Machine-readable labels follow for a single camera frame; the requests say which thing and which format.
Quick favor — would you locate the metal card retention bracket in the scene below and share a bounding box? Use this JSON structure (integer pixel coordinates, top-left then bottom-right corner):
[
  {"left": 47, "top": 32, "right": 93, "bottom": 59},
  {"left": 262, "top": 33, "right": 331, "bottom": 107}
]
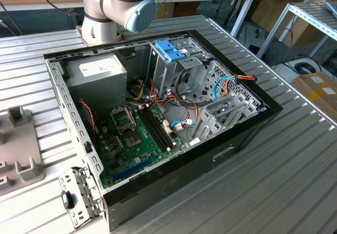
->
[{"left": 58, "top": 166, "right": 106, "bottom": 230}]

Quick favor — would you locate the orange red wire bundle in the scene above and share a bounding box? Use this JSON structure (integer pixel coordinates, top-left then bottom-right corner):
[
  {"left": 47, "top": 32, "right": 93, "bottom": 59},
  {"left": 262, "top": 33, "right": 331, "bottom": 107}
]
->
[{"left": 149, "top": 79, "right": 200, "bottom": 125}]

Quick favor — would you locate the metal socket cover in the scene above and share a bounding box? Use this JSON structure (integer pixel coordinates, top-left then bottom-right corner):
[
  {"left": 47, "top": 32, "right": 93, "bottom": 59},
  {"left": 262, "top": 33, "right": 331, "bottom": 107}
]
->
[{"left": 109, "top": 106, "right": 138, "bottom": 136}]

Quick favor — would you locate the CPU socket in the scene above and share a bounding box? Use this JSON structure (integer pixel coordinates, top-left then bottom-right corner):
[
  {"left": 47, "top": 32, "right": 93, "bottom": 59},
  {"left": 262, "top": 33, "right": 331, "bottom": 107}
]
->
[{"left": 123, "top": 130, "right": 145, "bottom": 150}]

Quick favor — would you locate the black open PC case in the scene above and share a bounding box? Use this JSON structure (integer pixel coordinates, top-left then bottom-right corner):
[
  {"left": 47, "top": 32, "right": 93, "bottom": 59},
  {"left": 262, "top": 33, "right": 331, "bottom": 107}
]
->
[{"left": 43, "top": 30, "right": 284, "bottom": 232}]

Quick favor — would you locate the metal disk bay cage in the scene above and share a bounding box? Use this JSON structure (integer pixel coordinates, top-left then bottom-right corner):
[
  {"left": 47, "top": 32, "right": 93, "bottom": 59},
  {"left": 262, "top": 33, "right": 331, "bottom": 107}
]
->
[{"left": 146, "top": 40, "right": 211, "bottom": 101}]

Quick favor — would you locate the black latch knob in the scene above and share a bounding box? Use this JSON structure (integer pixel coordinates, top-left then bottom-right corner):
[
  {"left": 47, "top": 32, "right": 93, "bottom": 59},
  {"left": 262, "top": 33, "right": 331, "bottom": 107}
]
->
[{"left": 61, "top": 190, "right": 76, "bottom": 210}]

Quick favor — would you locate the black tripod pole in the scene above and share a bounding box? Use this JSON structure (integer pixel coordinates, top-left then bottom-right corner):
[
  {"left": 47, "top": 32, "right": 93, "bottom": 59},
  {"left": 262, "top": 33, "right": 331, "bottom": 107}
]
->
[{"left": 223, "top": 0, "right": 250, "bottom": 28}]

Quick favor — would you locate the orange power wire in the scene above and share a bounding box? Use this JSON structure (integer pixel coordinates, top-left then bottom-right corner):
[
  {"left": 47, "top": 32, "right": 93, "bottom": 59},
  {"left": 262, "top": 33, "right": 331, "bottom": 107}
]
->
[{"left": 224, "top": 74, "right": 257, "bottom": 100}]

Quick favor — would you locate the plain cardboard box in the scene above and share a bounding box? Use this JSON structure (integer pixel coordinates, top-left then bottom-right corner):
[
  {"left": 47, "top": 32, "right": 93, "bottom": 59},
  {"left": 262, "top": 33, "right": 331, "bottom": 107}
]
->
[{"left": 250, "top": 0, "right": 329, "bottom": 48}]

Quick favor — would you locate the blue expansion slot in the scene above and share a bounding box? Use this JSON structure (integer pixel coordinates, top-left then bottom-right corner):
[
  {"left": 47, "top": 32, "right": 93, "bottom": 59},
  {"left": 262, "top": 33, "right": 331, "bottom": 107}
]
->
[{"left": 113, "top": 154, "right": 155, "bottom": 182}]

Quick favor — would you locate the yellow black wire bundle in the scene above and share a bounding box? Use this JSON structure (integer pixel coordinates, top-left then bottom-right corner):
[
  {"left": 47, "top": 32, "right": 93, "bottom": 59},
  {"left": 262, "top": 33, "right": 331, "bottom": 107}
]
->
[{"left": 132, "top": 83, "right": 146, "bottom": 101}]

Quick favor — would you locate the cardboard box with labels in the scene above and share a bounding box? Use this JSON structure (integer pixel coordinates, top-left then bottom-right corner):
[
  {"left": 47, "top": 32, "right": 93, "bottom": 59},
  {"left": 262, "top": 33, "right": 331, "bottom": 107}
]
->
[{"left": 290, "top": 72, "right": 337, "bottom": 116}]

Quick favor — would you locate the blue wire with white plug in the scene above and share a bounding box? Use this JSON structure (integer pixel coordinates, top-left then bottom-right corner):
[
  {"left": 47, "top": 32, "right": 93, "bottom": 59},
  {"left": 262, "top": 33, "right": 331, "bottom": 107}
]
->
[{"left": 170, "top": 120, "right": 197, "bottom": 132}]

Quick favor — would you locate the grey parts rack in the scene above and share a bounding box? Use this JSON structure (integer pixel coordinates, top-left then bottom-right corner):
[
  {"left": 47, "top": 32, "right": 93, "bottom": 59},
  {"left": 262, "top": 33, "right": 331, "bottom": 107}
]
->
[{"left": 0, "top": 106, "right": 46, "bottom": 196}]

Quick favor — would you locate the blue plastic bay handle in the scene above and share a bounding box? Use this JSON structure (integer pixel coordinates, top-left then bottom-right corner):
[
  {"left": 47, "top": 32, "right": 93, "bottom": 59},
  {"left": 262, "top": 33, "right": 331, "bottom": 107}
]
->
[{"left": 154, "top": 40, "right": 187, "bottom": 63}]

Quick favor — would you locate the green motherboard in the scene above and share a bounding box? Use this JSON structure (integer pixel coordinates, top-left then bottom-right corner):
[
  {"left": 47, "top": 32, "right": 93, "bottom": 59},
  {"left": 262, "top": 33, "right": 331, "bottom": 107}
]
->
[{"left": 94, "top": 104, "right": 185, "bottom": 190}]

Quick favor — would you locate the black RAM slot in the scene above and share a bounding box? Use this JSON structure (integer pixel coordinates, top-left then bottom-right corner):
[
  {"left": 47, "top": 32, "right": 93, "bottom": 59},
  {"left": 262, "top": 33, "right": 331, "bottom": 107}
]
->
[
  {"left": 144, "top": 107, "right": 176, "bottom": 148},
  {"left": 138, "top": 109, "right": 171, "bottom": 152}
]

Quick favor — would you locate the grey power supply unit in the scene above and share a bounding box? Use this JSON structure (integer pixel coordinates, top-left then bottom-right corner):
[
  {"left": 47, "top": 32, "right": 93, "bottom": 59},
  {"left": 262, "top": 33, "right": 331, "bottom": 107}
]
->
[{"left": 64, "top": 53, "right": 129, "bottom": 119}]

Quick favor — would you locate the black cable silver connector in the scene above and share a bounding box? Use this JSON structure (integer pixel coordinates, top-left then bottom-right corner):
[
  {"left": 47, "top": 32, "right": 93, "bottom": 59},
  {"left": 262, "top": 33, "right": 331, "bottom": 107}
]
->
[{"left": 0, "top": 1, "right": 24, "bottom": 36}]

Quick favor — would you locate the red black twisted wire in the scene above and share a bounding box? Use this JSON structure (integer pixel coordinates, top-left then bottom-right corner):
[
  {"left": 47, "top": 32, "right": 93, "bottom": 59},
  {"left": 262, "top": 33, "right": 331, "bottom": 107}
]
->
[{"left": 78, "top": 99, "right": 97, "bottom": 143}]

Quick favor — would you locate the coiled black cable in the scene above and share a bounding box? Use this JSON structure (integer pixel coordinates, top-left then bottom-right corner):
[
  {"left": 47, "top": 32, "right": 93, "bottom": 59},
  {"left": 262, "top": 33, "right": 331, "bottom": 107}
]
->
[{"left": 293, "top": 61, "right": 321, "bottom": 75}]

